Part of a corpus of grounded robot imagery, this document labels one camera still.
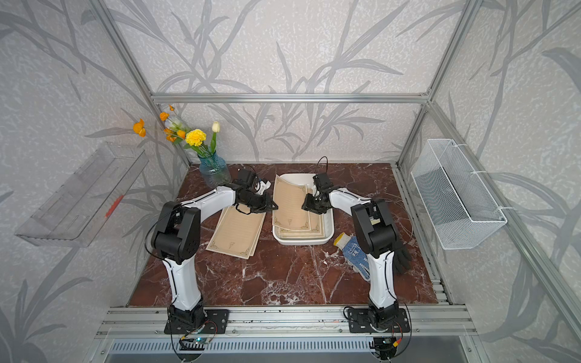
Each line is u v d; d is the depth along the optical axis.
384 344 0.77
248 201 0.83
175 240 0.53
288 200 0.99
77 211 0.67
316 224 0.96
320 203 0.79
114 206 0.66
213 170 1.02
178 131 0.94
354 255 0.88
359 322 0.73
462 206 0.60
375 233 0.55
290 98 0.95
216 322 0.73
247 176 0.81
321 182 0.83
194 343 0.72
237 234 0.96
